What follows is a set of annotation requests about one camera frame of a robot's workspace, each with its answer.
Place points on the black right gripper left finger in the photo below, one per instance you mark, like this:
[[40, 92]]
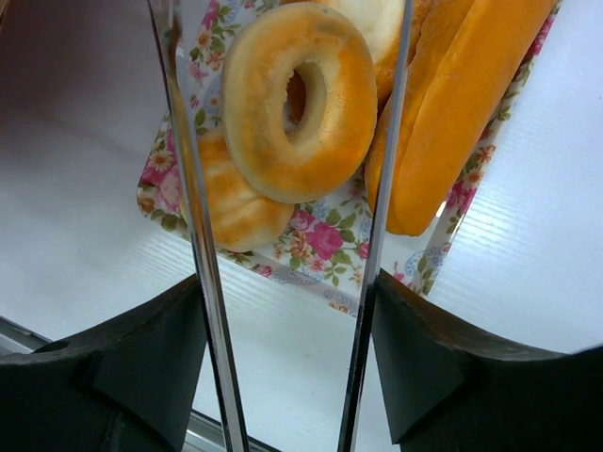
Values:
[[126, 384]]

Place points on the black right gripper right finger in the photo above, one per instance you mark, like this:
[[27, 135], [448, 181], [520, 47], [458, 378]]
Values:
[[449, 385]]

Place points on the small round fake bread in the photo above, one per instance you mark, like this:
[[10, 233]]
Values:
[[242, 219]]

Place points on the orange long fake bread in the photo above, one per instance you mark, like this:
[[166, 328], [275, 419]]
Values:
[[463, 56]]

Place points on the fake ring doughnut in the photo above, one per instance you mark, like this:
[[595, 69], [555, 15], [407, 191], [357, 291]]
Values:
[[299, 101]]

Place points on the orange round fake bread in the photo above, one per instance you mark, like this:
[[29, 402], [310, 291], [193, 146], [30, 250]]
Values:
[[380, 22]]

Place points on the metal tongs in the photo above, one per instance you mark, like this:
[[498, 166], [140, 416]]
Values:
[[167, 25]]

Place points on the floral rectangular tray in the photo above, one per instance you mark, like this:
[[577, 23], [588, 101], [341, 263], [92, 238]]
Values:
[[325, 247]]

